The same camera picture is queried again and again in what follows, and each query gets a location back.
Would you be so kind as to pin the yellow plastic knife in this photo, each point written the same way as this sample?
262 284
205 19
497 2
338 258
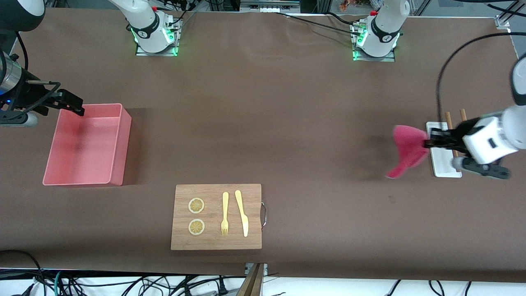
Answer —
242 213

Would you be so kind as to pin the aluminium frame rail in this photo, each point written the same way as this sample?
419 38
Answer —
267 6

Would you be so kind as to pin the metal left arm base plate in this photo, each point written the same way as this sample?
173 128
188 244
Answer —
388 58

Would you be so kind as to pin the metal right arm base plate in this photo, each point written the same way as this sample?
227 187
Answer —
164 52

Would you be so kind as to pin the wooden dowel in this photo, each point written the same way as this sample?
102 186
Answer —
463 115
448 121

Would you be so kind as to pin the aluminium corner bracket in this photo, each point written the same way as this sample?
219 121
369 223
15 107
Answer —
502 22

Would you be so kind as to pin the pink fluffy cloth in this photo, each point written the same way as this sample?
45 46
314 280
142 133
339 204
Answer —
411 144

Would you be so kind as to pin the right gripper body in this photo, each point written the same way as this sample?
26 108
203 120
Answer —
25 93

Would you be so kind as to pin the yellow plastic fork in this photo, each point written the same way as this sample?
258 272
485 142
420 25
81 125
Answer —
225 205

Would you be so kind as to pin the lemon slice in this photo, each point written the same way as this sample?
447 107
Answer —
196 227
196 205

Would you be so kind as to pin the white rack base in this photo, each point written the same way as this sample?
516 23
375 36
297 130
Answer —
441 164

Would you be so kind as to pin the pink plastic bin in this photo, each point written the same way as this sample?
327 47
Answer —
82 152

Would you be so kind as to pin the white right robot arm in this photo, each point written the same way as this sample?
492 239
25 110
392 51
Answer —
144 18

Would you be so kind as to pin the wooden beam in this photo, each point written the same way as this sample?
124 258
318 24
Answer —
252 283

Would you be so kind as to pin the wooden cutting board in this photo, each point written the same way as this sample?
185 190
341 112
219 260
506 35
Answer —
211 218

